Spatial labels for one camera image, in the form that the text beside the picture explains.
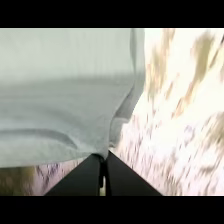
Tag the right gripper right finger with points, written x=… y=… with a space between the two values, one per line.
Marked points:
x=126 y=181

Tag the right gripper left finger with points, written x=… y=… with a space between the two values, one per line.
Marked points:
x=83 y=180

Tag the pale grey garment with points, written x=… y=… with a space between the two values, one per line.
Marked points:
x=60 y=100

